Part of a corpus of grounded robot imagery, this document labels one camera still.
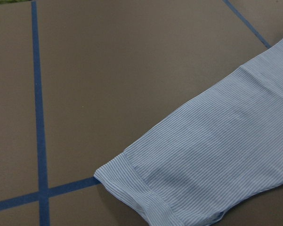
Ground blue striped button shirt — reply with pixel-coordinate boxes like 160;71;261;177
94;39;283;226

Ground brown table mat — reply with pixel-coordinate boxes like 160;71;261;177
0;0;283;226

